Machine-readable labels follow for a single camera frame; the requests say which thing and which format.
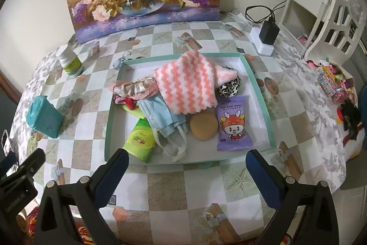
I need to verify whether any dark door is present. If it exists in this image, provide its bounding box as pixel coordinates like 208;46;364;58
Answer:
0;70;23;131

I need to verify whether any pink white striped cloth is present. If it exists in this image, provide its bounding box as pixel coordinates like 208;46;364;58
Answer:
153;50;238;116

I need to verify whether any green rimmed white tray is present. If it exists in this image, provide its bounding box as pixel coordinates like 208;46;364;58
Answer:
103;53;276;166

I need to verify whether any blue face mask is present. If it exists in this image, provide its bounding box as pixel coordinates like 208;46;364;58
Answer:
137;94;188;163

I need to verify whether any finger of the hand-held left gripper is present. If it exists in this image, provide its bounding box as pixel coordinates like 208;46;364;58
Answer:
16;148;46;181
0;152;19;177

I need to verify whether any green tissue pack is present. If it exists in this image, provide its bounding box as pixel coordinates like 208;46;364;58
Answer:
122;118;161;163

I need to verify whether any purple wet wipes pack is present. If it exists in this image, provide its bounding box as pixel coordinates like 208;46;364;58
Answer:
216;95;255;151

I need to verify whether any round beige puff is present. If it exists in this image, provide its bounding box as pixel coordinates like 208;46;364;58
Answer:
190;112;217;141

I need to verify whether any grey floral tablecloth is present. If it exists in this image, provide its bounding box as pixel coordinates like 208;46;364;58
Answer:
11;30;359;194

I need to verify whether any colourful toy pile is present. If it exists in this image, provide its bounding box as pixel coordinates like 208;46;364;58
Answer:
305;58;359;105

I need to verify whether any white charger with cable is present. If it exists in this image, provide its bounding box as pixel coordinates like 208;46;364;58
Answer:
249;27;275;56

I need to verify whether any white chair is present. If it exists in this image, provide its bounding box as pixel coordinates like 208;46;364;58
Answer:
304;0;367;62

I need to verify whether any black charger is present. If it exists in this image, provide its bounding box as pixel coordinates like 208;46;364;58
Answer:
259;20;280;46

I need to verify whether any floral fabric scrunchie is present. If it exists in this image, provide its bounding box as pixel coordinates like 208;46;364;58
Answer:
126;76;159;99

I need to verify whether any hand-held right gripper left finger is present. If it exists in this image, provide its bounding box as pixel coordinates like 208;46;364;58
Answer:
34;148;129;245

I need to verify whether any green cloth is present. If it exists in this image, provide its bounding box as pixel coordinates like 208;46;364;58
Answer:
123;106;144;119

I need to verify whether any black white spotted scrunchie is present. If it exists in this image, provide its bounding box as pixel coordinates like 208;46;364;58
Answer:
218;75;243;98

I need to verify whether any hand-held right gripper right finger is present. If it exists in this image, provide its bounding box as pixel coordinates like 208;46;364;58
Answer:
246;149;340;245

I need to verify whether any black cloth piece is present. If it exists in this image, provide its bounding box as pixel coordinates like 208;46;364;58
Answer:
338;100;363;136

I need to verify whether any teal plastic case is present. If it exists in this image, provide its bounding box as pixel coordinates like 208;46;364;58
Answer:
26;95;65;139

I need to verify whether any black cable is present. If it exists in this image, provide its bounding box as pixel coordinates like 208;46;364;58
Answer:
245;0;290;24

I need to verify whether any white pill bottle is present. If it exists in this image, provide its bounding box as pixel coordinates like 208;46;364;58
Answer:
56;45;84;78

